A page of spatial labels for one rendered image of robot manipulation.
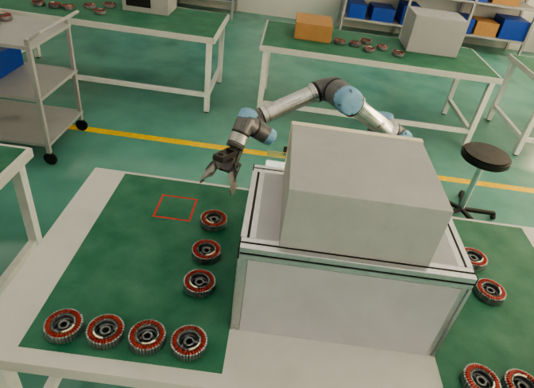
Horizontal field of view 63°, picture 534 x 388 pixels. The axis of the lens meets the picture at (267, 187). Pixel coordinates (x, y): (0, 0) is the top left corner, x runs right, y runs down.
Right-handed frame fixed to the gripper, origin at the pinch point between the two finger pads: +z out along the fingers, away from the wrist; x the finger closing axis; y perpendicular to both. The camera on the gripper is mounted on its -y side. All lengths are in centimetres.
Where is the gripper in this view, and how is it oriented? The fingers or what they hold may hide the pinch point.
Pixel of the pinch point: (214, 188)
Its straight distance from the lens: 174.0
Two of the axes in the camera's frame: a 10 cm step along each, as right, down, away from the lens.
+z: -3.7, 9.2, -0.8
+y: 2.8, 1.9, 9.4
